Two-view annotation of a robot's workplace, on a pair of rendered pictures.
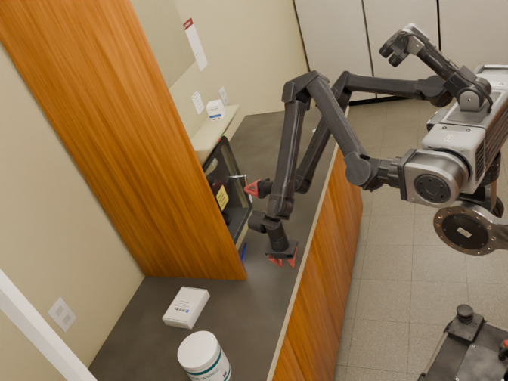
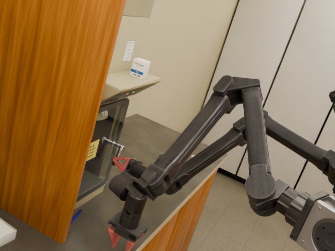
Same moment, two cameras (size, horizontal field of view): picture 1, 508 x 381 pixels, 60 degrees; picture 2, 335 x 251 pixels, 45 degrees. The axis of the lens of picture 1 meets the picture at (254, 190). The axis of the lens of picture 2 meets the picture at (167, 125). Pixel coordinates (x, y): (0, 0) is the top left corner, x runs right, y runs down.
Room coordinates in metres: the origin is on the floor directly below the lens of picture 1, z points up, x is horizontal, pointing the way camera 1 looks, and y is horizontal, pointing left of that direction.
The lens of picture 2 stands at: (0.15, 0.14, 1.87)
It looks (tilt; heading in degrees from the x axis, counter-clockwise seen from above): 20 degrees down; 349
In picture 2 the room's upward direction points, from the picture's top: 17 degrees clockwise
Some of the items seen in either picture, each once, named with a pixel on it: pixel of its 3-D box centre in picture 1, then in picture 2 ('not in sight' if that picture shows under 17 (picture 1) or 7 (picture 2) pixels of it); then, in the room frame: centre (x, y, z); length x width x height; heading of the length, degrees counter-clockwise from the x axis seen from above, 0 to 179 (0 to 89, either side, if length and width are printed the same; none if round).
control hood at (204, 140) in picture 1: (216, 137); (125, 90); (1.52, 0.07, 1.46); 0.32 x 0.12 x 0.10; 151
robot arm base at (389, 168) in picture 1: (397, 172); (297, 207); (0.96, -0.38, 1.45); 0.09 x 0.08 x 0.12; 128
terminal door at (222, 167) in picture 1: (227, 194); (96, 152); (1.54, 0.11, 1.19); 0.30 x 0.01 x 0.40; 151
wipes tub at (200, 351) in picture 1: (205, 361); not in sight; (0.93, 0.33, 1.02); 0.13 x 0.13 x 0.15
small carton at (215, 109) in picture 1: (215, 110); (140, 67); (1.58, 0.03, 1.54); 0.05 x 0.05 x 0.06; 69
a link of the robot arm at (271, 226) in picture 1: (273, 228); (134, 199); (1.13, -0.02, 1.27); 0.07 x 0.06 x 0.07; 38
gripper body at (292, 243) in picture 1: (279, 242); (130, 218); (1.13, -0.02, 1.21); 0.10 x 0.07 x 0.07; 61
